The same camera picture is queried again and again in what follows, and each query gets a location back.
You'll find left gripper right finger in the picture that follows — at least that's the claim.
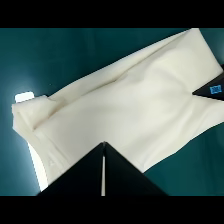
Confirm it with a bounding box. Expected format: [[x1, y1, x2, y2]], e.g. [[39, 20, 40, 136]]
[[104, 142, 168, 197]]

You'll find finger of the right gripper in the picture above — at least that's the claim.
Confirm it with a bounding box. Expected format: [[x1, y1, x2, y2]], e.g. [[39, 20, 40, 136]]
[[192, 64, 224, 102]]

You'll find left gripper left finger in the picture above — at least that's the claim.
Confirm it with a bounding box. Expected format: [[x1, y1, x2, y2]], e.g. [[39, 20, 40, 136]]
[[39, 142, 105, 197]]

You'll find cream T-shirt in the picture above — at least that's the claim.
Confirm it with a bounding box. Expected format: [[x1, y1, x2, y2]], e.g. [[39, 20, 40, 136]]
[[11, 28, 224, 193]]

